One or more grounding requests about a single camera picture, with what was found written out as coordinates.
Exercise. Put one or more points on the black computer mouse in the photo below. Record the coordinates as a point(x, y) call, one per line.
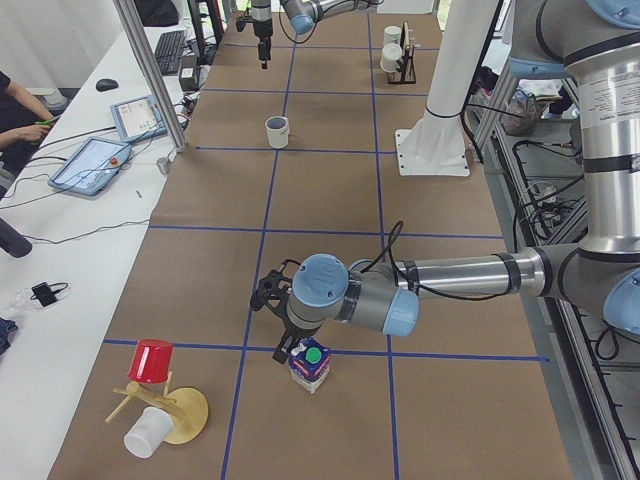
point(106, 84)

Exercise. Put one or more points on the small black adapter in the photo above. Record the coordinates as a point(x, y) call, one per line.
point(46, 294)

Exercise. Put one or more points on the red cup on tree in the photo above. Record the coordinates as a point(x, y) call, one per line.
point(151, 361)

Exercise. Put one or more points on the white cup on tree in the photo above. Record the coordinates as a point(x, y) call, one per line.
point(148, 432)

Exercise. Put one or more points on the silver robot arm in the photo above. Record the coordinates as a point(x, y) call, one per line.
point(303, 17)
point(597, 44)

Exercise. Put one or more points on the wooden mug tree stand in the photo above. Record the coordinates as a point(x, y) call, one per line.
point(187, 406)

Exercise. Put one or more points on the small metal cylinder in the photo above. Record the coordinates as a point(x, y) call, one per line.
point(163, 164)

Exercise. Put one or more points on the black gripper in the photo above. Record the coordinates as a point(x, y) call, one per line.
point(260, 29)
point(294, 332)

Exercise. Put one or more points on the lower teach pendant tablet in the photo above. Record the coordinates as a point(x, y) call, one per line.
point(92, 167)

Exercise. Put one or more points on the white cup in rack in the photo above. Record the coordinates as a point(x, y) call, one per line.
point(391, 55)
point(392, 34)

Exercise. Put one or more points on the white ribbed mug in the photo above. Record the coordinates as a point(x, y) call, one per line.
point(277, 128)

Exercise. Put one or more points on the aluminium frame post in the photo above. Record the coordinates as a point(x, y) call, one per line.
point(145, 58)

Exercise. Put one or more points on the person forearm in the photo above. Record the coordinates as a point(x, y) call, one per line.
point(21, 131)

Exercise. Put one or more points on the black keyboard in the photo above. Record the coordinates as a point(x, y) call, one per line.
point(169, 50)

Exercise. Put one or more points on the teach pendant tablet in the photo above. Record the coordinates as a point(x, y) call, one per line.
point(138, 119)
point(92, 167)

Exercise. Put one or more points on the blue milk carton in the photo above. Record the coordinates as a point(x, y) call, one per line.
point(309, 364)

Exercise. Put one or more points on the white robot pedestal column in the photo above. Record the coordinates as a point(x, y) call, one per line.
point(435, 146)

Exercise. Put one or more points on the black wire cup rack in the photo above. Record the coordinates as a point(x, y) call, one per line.
point(405, 73)

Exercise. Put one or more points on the upper teach pendant tablet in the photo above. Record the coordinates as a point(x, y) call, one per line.
point(138, 119)

